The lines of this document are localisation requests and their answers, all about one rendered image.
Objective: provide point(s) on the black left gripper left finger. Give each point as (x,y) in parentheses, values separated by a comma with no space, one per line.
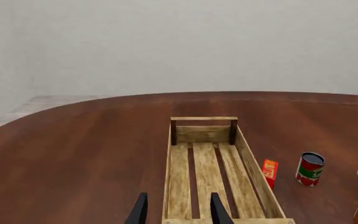
(139,211)

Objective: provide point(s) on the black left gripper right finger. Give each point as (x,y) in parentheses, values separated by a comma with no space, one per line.
(220,212)

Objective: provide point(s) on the wooden slat tray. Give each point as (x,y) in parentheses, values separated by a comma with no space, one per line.
(211,168)

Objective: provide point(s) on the red butter box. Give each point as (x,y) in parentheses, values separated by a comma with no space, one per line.
(270,172)

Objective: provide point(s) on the tomato sauce tin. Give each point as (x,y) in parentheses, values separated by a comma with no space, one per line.
(310,169)

